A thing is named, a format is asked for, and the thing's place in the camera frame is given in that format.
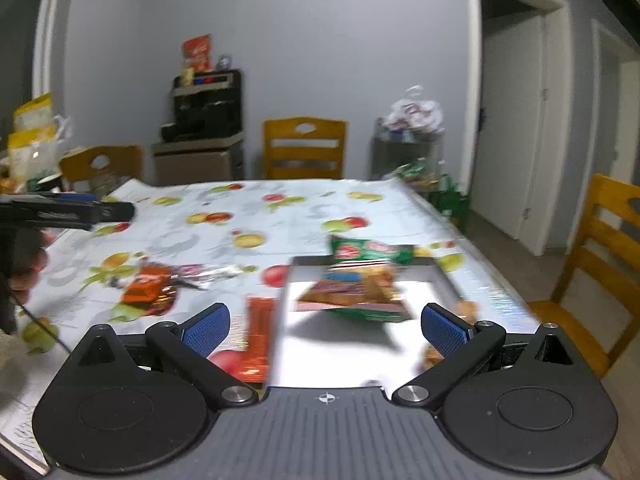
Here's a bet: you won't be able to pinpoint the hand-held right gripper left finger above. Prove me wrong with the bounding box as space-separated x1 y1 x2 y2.
50 303 258 405

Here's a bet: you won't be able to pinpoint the green wrapped sweets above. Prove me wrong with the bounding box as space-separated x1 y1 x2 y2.
395 160 426 181

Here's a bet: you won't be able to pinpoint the fruit print tablecloth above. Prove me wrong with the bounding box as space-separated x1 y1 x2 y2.
0 177 531 461

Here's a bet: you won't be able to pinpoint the white plastic bag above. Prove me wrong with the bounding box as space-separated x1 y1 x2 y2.
385 87 446 133

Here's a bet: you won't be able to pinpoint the yellow food package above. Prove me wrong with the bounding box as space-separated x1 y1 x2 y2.
12 92 56 133
7 127 63 181

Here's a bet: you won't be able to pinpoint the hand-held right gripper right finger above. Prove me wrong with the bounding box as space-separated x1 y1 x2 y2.
392 303 601 406

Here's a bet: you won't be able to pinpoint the person's left hand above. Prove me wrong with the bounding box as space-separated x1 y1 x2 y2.
10 232 49 306

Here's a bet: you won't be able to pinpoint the red snack packet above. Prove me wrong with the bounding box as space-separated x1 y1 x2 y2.
181 35 213 73

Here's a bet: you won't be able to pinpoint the green prawn cracker bag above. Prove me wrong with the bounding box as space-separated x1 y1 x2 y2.
297 234 416 323

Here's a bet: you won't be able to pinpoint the grey cardboard box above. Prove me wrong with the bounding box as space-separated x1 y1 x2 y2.
270 255 468 391

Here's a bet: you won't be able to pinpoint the black cable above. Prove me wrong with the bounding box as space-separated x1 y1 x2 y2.
12 295 71 356

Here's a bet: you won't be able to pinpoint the pink print clear packet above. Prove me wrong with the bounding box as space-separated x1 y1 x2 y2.
172 264 253 291

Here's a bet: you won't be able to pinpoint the metal trolley cart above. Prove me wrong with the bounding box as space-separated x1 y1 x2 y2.
372 120 446 186

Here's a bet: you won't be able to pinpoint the orange foil snack bar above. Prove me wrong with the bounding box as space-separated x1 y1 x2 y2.
240 296 278 386

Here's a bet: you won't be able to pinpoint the white interior door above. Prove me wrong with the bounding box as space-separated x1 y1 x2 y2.
472 15 546 256

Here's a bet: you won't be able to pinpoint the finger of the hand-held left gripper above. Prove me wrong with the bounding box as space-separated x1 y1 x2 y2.
27 191 103 205
0 201 137 231

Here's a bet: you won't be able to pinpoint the small orange snack packet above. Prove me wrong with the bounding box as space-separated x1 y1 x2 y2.
122 265 173 306

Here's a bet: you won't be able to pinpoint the wooden chair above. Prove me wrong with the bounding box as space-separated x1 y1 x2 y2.
60 145 143 196
262 117 348 181
527 174 640 378

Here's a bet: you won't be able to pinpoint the green plastic bag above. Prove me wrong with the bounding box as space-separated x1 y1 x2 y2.
430 175 471 222

